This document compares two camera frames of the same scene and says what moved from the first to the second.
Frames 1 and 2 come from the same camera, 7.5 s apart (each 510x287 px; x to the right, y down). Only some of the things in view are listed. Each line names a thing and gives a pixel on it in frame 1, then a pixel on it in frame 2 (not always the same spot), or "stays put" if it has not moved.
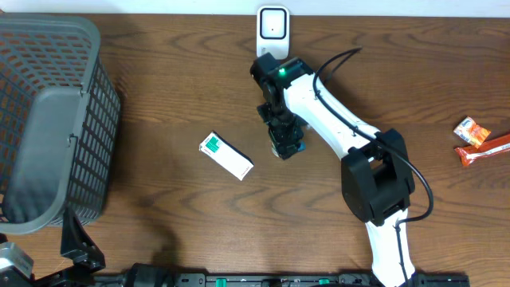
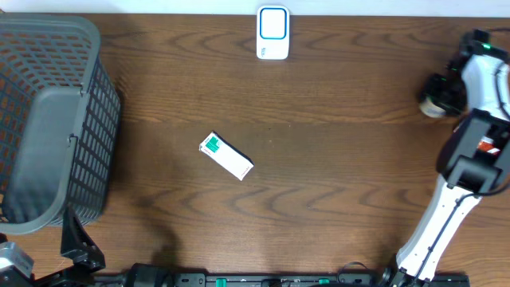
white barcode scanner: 273,31 stays put
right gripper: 280,135 → 453,106
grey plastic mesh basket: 60,118 stays put
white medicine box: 226,155 stays put
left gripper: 85,260 stays put
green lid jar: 274,150 → 431,109
